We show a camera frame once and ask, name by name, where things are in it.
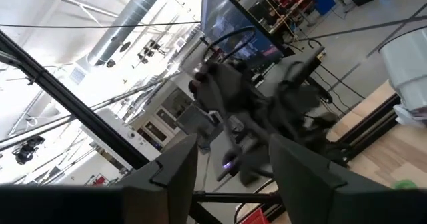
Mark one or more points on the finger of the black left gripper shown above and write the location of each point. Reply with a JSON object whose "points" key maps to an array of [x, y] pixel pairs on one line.
{"points": [[256, 173], [229, 168]]}

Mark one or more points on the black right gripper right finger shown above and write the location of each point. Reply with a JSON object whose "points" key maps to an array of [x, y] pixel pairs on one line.
{"points": [[307, 184]]}

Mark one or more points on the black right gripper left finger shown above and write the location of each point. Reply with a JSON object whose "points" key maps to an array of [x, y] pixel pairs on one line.
{"points": [[166, 184]]}

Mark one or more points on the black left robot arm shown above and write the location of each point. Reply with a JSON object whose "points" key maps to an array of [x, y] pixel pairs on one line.
{"points": [[227, 90]]}

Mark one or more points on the red plastic basket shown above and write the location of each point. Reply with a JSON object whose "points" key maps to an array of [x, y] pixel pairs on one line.
{"points": [[255, 217]]}

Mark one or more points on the clear plastic bag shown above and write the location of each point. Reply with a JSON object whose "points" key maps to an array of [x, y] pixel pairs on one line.
{"points": [[412, 117]]}

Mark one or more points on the black computer monitor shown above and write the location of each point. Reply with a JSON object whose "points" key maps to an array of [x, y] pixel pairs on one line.
{"points": [[230, 14]]}

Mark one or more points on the black overhead rig beam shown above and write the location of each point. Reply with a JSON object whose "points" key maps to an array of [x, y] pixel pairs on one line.
{"points": [[66, 97]]}

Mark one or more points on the black overhead device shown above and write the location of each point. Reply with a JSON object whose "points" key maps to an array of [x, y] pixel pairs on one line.
{"points": [[26, 150]]}

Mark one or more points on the white plastic bucket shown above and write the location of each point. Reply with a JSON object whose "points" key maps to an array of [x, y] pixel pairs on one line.
{"points": [[407, 70]]}

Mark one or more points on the black table frame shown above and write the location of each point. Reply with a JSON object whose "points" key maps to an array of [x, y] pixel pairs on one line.
{"points": [[370, 127]]}

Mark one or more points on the silver ceiling air duct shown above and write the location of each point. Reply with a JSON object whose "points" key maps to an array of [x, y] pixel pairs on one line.
{"points": [[133, 14]]}

